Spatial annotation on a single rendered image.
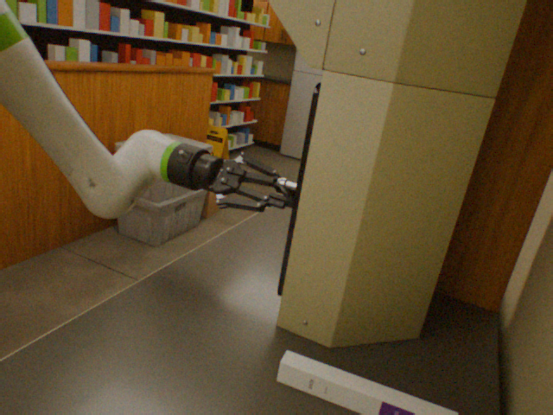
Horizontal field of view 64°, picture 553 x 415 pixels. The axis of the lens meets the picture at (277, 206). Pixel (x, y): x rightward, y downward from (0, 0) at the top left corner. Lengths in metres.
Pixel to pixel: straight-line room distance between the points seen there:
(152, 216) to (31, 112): 2.25
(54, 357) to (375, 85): 0.64
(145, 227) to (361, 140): 2.57
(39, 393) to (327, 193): 0.51
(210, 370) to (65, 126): 0.50
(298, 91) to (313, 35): 5.28
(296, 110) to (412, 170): 5.31
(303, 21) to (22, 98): 0.49
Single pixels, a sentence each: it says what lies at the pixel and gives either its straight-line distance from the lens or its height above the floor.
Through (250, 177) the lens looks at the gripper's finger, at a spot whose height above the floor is 1.18.
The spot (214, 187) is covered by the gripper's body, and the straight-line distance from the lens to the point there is 0.91.
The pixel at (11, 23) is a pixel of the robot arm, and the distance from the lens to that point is 0.89.
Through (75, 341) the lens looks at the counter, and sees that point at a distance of 0.82.
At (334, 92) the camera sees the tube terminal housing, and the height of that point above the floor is 1.38.
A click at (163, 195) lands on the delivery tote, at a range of 3.06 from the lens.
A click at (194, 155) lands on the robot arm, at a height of 1.20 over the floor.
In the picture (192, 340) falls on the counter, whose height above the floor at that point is 0.94.
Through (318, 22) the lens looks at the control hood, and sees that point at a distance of 0.72.
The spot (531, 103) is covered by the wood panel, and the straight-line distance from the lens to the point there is 1.05.
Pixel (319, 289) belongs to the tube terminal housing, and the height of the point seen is 1.05.
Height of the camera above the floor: 1.44
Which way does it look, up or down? 20 degrees down
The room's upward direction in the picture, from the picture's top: 10 degrees clockwise
